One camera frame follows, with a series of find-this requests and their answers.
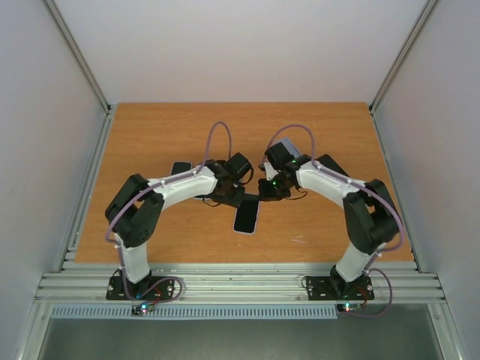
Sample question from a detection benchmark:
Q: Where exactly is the right controller board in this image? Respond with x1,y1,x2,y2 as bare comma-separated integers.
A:
337,302,365,314

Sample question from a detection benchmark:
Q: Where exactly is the aluminium rail frame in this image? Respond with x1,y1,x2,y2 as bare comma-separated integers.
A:
34,262,446,305

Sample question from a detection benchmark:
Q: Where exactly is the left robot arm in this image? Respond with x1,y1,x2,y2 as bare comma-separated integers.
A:
105,152,254,299

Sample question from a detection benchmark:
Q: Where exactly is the base mount plate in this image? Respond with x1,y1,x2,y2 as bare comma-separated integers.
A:
106,275,176,302
301,275,375,301

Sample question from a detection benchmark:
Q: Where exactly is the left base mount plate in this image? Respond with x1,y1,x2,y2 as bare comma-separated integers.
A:
106,275,176,302

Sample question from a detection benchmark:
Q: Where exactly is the purple cable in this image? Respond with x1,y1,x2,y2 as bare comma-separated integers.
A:
103,120,233,301
264,124,406,319

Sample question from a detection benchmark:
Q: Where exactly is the controller board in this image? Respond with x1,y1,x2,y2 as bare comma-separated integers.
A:
131,304,155,316
337,302,365,314

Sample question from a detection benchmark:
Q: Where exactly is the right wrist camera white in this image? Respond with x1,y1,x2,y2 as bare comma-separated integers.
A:
259,162,278,181

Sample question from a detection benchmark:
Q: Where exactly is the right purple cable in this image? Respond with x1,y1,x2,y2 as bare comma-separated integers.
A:
264,124,406,319

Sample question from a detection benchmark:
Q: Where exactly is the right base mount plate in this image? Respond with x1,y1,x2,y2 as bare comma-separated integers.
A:
301,275,375,301

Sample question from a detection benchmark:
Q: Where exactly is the black phone case top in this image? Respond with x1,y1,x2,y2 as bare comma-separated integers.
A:
232,200,260,233

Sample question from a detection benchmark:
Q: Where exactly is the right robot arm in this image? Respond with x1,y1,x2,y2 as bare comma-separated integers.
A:
259,142,405,298

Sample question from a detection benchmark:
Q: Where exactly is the black phone case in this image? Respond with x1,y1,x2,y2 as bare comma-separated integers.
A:
232,200,260,233
316,154,349,177

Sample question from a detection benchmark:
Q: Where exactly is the grey slotted cable duct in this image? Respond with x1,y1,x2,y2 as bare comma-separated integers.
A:
51,304,338,320

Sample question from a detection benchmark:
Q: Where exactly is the left controller board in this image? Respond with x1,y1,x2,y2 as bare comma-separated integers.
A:
131,304,155,316

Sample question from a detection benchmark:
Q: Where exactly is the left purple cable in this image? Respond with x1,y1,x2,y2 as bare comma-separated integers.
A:
103,120,233,301

